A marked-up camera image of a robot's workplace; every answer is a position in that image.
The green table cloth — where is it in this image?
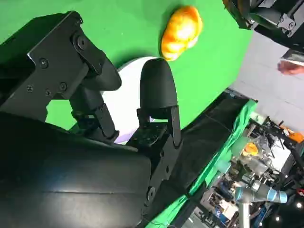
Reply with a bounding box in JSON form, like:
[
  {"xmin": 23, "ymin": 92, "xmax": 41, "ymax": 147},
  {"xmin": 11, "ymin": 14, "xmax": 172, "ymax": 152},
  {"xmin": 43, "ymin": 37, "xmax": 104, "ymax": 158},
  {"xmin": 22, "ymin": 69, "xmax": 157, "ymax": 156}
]
[{"xmin": 0, "ymin": 0, "xmax": 259, "ymax": 228}]

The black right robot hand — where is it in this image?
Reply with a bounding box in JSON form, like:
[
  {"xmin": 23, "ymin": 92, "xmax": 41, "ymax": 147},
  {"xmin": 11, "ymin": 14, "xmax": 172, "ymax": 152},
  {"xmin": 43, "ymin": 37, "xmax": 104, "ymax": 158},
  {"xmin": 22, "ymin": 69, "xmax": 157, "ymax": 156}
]
[{"xmin": 0, "ymin": 10, "xmax": 184, "ymax": 228}]

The black metal frame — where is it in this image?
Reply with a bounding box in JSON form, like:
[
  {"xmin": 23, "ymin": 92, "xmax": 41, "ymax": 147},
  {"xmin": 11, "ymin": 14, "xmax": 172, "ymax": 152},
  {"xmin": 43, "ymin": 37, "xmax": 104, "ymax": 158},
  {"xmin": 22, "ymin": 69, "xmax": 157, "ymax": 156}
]
[{"xmin": 277, "ymin": 128, "xmax": 304, "ymax": 198}]

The lilac plate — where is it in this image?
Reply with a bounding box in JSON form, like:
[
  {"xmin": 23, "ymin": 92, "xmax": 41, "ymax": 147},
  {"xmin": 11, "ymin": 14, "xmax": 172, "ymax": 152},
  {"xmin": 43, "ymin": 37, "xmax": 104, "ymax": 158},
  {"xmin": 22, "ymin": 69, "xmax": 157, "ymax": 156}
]
[{"xmin": 101, "ymin": 56, "xmax": 167, "ymax": 145}]

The orange toy bread roll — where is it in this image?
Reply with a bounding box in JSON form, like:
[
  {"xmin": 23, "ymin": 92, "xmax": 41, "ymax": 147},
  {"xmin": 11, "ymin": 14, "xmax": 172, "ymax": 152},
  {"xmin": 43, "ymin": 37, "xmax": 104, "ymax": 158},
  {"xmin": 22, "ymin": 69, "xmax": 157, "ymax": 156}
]
[{"xmin": 160, "ymin": 5, "xmax": 204, "ymax": 62}]

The orange round background object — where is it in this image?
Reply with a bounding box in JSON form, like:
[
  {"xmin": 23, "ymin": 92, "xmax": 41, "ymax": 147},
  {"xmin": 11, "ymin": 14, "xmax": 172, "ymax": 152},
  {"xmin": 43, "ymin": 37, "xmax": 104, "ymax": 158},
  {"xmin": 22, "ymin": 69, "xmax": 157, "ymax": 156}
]
[{"xmin": 244, "ymin": 142, "xmax": 259, "ymax": 156}]

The black table drape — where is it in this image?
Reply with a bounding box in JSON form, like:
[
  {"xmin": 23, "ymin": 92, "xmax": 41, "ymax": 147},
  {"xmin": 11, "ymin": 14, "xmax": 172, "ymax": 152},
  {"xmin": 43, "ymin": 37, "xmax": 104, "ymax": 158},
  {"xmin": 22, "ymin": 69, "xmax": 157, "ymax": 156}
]
[{"xmin": 163, "ymin": 97, "xmax": 253, "ymax": 198}]

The person's hand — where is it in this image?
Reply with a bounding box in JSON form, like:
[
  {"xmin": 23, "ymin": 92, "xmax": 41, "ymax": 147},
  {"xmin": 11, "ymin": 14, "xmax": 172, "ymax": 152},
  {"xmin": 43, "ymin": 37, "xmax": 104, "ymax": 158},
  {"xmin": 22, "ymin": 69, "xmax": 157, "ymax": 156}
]
[{"xmin": 277, "ymin": 58, "xmax": 304, "ymax": 76}]

